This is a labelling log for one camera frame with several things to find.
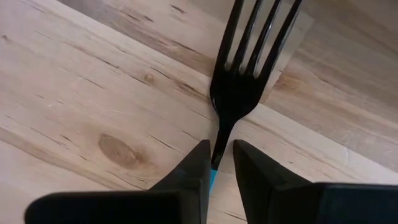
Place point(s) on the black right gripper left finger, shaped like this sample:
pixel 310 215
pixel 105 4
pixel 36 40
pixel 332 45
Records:
pixel 124 208

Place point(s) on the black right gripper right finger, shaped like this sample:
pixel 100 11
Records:
pixel 295 205

